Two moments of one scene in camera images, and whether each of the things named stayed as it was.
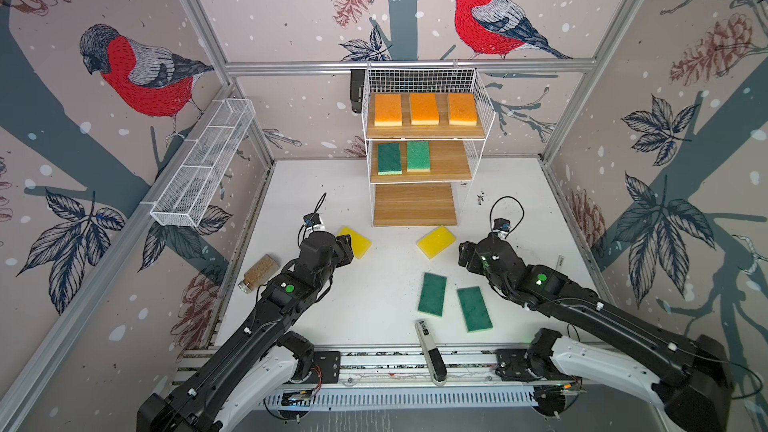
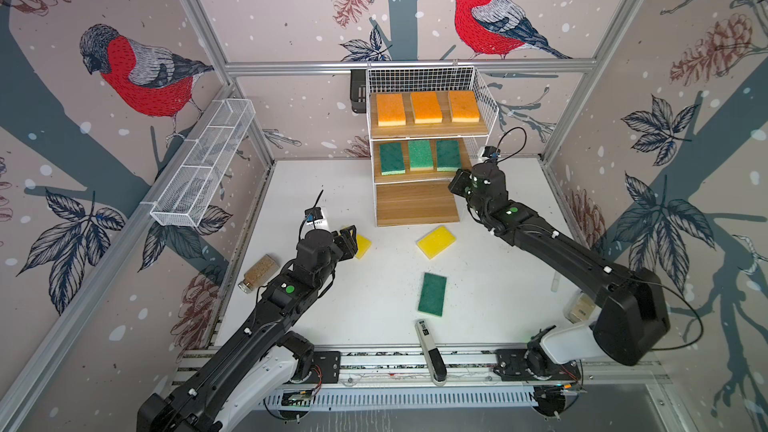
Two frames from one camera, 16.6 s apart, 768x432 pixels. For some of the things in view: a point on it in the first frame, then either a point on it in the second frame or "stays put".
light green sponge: [418, 159] stays put
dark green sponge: [389, 159] stays put
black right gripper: [468, 250] → [460, 178]
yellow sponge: [360, 244] stays put
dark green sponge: [474, 309] → [448, 155]
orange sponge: [462, 110] stays put
